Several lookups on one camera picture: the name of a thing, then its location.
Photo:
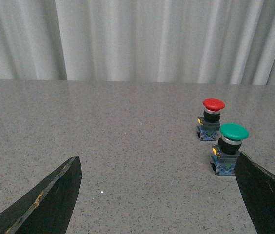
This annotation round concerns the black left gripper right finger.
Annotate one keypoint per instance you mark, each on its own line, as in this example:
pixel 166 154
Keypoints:
pixel 257 187

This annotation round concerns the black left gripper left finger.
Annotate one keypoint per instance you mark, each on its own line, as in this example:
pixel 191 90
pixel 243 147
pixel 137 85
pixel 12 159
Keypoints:
pixel 47 208

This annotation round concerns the red mushroom push button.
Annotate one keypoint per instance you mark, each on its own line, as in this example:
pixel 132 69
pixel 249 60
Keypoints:
pixel 209 124

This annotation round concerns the white pleated curtain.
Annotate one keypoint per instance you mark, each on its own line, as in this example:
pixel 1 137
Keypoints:
pixel 188 41

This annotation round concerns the green mushroom push button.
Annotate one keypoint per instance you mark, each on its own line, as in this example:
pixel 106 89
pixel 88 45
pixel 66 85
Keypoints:
pixel 226 151

